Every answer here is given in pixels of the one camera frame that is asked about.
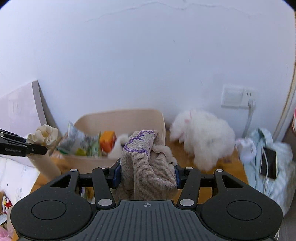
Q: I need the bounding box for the white fluffy plush toy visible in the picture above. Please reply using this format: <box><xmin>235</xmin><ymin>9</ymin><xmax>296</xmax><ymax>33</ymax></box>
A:
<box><xmin>170</xmin><ymin>109</ymin><xmax>235</xmax><ymax>171</ymax></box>

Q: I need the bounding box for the beige purple knit sock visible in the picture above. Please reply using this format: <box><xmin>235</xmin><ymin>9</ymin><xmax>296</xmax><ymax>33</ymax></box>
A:
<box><xmin>120</xmin><ymin>130</ymin><xmax>178</xmax><ymax>200</ymax></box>

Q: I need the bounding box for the white pillow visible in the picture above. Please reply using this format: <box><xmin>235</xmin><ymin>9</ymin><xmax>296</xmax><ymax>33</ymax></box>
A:
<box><xmin>1</xmin><ymin>157</ymin><xmax>40</xmax><ymax>205</ymax></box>

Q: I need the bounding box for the orange bear print box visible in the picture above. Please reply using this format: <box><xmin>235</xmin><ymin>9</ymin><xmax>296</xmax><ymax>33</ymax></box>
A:
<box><xmin>99</xmin><ymin>131</ymin><xmax>116</xmax><ymax>154</ymax></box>

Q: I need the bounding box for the green snack bag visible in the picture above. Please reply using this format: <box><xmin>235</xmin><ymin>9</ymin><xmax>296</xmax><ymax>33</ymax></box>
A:
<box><xmin>86</xmin><ymin>139</ymin><xmax>102</xmax><ymax>158</ymax></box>

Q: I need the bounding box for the white thermos bottle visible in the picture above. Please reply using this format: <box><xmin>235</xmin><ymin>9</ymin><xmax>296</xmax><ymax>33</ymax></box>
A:
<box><xmin>27</xmin><ymin>154</ymin><xmax>61</xmax><ymax>181</ymax></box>

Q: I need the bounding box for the white wall socket panel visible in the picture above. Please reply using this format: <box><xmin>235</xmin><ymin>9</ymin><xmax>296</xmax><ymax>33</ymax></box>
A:
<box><xmin>221</xmin><ymin>84</ymin><xmax>259</xmax><ymax>109</ymax></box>

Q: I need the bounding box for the lilac headboard panel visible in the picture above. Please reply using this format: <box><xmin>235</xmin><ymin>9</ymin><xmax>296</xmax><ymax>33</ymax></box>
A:
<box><xmin>1</xmin><ymin>80</ymin><xmax>57</xmax><ymax>137</ymax></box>

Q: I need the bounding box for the smartphone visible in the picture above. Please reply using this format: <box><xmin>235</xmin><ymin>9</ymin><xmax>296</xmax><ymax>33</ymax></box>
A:
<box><xmin>260</xmin><ymin>147</ymin><xmax>277</xmax><ymax>181</ymax></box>

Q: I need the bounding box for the white charger plug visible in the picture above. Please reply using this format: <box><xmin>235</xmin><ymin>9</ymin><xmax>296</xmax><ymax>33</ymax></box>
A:
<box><xmin>235</xmin><ymin>138</ymin><xmax>257</xmax><ymax>164</ymax></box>

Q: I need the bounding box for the striped light blue cloth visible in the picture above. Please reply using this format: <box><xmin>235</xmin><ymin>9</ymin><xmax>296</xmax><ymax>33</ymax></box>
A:
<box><xmin>236</xmin><ymin>128</ymin><xmax>295</xmax><ymax>214</ymax></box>

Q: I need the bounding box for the silver green chip bag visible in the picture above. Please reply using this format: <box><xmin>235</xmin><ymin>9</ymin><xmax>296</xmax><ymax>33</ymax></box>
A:
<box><xmin>56</xmin><ymin>122</ymin><xmax>101</xmax><ymax>156</ymax></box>

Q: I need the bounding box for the beige plastic storage bin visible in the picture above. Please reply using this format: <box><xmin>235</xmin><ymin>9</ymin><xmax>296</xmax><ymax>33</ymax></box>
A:
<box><xmin>51</xmin><ymin>109</ymin><xmax>166</xmax><ymax>173</ymax></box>

